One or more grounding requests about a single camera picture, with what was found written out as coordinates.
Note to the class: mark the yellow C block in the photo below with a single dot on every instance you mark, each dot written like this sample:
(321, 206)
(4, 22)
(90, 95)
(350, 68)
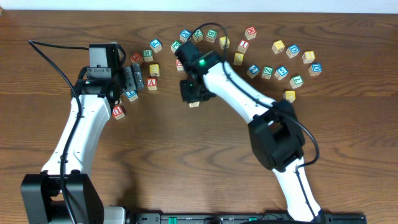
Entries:
(194, 104)

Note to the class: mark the blue 5 block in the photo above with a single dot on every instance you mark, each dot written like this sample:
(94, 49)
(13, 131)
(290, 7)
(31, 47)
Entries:
(281, 73)

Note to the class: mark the red H block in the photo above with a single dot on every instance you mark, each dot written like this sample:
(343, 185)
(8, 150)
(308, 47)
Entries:
(250, 33)

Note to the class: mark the yellow block lower right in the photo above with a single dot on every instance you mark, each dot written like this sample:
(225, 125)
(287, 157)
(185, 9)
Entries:
(290, 96)

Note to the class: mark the blue X block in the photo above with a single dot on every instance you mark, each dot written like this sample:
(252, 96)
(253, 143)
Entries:
(184, 35)

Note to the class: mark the green Z block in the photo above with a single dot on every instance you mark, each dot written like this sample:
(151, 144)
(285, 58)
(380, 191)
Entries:
(267, 72)

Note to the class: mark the red U block centre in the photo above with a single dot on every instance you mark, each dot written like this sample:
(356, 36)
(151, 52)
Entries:
(179, 65)

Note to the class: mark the blue D block upper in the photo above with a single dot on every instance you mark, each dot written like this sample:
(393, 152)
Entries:
(292, 51)

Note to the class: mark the yellow 8 block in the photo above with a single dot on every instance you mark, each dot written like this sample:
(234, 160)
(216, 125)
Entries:
(308, 57)

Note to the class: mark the blue T block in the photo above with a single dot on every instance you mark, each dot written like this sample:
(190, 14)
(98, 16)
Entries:
(131, 95)

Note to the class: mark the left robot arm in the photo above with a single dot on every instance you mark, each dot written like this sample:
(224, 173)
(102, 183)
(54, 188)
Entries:
(62, 192)

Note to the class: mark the yellow block upper right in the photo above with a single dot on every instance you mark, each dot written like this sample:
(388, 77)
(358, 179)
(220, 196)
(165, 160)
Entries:
(278, 47)

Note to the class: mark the green B block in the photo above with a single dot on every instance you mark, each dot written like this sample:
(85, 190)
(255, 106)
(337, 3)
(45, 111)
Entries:
(211, 35)

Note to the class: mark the yellow block top centre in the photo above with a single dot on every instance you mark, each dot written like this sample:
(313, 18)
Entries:
(224, 42)

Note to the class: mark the blue d block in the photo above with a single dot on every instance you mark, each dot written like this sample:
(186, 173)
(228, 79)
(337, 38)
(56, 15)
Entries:
(315, 69)
(292, 51)

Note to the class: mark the red I block right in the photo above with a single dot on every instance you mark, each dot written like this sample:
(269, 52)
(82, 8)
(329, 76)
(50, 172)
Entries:
(243, 46)

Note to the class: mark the blue D block right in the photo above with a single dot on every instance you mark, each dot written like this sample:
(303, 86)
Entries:
(315, 69)

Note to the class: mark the blue 2 block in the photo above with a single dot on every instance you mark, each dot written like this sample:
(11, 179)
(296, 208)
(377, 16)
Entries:
(252, 71)

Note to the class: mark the red u block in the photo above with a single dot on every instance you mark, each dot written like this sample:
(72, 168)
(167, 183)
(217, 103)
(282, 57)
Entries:
(118, 112)
(179, 65)

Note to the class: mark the green F block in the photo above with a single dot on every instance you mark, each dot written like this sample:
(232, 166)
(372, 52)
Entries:
(175, 45)

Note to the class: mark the green R block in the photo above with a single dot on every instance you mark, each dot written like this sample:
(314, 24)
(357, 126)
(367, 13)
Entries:
(148, 55)

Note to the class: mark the yellow block left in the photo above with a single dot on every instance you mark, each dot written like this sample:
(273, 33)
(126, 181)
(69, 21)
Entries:
(154, 70)

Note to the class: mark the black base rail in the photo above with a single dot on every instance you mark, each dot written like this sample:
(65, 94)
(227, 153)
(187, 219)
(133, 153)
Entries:
(156, 218)

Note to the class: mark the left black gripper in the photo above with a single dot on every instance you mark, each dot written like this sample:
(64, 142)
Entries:
(127, 78)

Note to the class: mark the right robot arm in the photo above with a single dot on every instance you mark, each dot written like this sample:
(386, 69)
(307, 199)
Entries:
(276, 135)

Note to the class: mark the blue P block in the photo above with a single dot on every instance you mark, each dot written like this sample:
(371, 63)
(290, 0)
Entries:
(156, 45)

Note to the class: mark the red U block lower left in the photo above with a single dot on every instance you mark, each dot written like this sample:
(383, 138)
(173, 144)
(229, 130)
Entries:
(118, 112)

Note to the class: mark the red A block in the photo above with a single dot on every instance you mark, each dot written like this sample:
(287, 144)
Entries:
(152, 84)

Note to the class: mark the yellow O block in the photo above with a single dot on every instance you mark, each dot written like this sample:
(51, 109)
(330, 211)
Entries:
(238, 59)

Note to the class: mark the green N block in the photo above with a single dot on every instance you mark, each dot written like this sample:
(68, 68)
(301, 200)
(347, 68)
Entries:
(197, 35)

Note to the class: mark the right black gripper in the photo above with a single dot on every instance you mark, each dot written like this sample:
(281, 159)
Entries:
(191, 93)

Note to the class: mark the red E block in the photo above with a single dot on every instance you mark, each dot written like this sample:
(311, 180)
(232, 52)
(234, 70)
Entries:
(137, 58)

